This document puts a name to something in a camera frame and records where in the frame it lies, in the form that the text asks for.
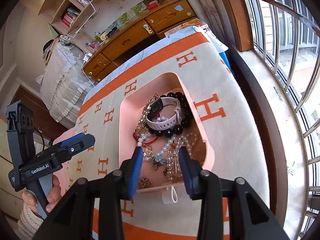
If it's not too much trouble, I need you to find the person's left hand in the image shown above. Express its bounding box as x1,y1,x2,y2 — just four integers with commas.
22,175,62,214

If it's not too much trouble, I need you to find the red string bracelet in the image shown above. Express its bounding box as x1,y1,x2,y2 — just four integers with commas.
132,130,160,147

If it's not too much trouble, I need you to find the orange beige H-pattern blanket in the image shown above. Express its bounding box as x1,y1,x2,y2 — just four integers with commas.
59,30,270,239

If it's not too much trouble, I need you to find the pink felt jewelry tray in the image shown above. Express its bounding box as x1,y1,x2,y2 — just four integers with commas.
119,72,215,200

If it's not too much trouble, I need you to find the black bead bracelet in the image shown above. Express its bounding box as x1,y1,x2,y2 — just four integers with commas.
147,91,193,138

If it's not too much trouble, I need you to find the gold round pendant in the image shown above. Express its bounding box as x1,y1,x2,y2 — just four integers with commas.
144,145,153,157

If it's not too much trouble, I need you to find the window with metal grille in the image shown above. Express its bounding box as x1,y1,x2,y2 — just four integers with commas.
244,0,319,239

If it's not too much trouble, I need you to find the brown wooden door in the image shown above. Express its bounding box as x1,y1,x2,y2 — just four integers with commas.
11,86,67,140

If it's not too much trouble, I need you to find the wooden bookshelf with books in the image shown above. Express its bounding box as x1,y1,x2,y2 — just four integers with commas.
38,0,98,34

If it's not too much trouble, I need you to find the long white pearl necklace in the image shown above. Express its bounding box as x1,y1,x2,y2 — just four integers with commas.
164,132,201,183

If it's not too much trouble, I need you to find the white lace covered furniture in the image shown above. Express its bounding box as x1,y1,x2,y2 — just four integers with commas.
40,42,93,129

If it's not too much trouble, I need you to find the gold crystal chain bracelet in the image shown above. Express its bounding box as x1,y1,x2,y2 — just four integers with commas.
134,93,160,136

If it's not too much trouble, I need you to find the pink strap smart watch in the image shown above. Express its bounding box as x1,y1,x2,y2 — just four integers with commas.
146,96,182,131

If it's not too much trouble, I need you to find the wooden desk with drawers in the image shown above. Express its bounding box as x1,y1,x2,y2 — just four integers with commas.
83,0,197,82

